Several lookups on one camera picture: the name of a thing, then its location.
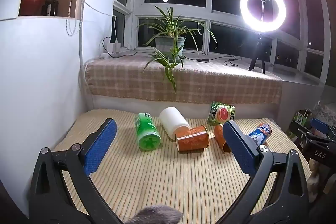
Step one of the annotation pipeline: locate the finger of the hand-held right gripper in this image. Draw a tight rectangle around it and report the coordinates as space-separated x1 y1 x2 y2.
310 118 336 139
289 122 315 147

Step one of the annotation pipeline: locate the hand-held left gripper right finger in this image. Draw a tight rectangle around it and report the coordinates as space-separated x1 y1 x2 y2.
215 120 314 224

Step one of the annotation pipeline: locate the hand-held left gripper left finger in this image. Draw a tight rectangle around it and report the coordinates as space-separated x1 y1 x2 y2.
28 118 124 224

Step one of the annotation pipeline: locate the orange patterned paper cup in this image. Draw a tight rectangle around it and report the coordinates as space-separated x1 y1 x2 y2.
213 123 233 153
175 125 210 153

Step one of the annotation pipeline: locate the blue and white cup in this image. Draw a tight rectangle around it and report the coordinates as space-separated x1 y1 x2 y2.
248 123 272 147

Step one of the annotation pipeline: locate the green grapefruit print cup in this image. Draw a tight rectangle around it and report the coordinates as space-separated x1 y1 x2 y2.
207 101 236 126

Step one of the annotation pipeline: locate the green paper bag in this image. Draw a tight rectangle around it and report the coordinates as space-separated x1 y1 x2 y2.
286 109 314 138

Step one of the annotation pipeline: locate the white lace cloth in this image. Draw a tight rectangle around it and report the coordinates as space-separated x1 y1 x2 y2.
314 101 336 123

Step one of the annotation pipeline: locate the green plastic bottle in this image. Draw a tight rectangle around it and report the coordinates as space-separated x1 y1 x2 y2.
135 112 162 151

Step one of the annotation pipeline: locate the striped yellow mat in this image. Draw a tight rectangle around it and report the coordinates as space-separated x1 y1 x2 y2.
52 109 313 224

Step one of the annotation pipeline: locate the plaid beige blanket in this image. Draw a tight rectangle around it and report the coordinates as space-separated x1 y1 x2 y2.
83 55 283 105

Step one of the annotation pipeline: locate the grey furry cloth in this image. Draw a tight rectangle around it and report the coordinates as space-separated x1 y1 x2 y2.
130 205 184 224

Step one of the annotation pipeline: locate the white power strip with chargers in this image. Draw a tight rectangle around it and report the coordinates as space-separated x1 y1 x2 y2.
101 36 153 59

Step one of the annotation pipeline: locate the black tripod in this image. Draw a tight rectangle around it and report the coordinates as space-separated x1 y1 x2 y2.
248 30 273 74

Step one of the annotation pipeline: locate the potted spider plant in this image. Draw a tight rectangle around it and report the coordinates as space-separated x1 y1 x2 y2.
136 5 218 93

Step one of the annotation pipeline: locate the small black bottle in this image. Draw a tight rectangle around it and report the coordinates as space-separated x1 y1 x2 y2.
42 0 58 16

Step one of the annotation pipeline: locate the black cable with inline switch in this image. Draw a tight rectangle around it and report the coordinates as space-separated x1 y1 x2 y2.
182 55 239 67

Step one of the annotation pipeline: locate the ring light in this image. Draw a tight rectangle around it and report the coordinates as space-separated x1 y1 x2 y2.
239 0 287 31

